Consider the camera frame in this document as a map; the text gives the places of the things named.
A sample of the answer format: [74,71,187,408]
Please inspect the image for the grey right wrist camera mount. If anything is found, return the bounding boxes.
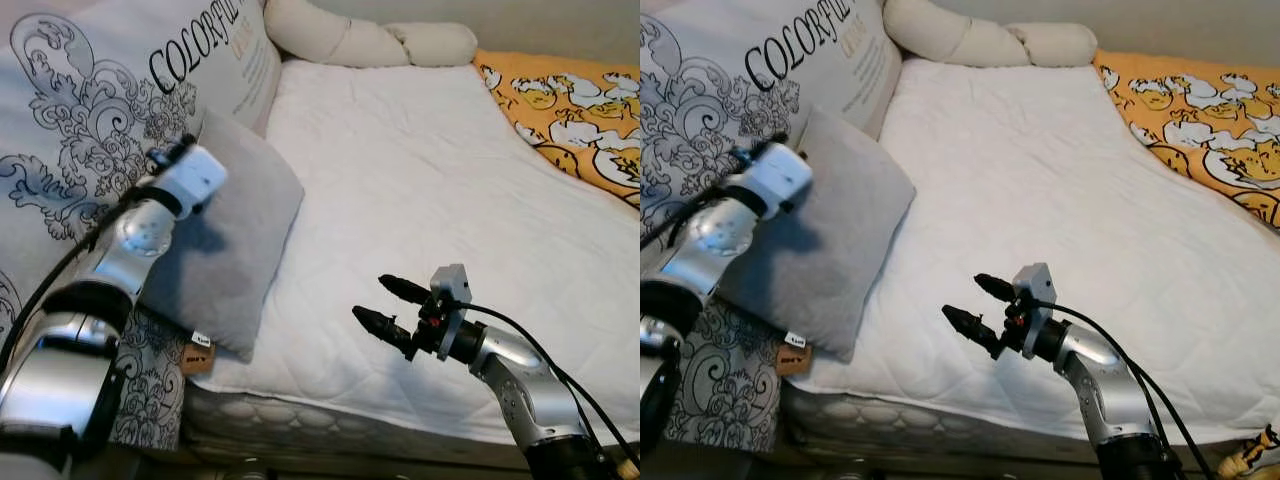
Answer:
[1012,262,1057,336]
[428,264,473,346]

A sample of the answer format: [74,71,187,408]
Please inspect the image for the yellow egg print quilt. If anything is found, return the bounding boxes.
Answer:
[472,50,641,209]
[1093,50,1280,231]

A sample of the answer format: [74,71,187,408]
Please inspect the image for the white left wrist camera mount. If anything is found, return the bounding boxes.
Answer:
[150,143,229,216]
[740,142,813,216]

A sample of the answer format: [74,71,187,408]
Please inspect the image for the beige bolster pillow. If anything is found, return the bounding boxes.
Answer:
[882,0,1099,69]
[263,0,479,69]

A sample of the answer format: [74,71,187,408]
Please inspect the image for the white quilted mattress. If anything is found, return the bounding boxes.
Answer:
[180,58,641,471]
[785,58,1280,451]

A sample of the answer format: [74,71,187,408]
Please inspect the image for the yellow and black toy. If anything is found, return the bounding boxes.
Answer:
[1220,425,1280,477]

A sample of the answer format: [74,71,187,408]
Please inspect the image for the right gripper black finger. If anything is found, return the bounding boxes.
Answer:
[351,305,417,353]
[942,304,1006,353]
[377,273,434,307]
[973,272,1023,305]

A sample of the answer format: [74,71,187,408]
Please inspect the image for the grey square pillow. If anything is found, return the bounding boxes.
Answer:
[140,108,306,363]
[720,105,916,363]

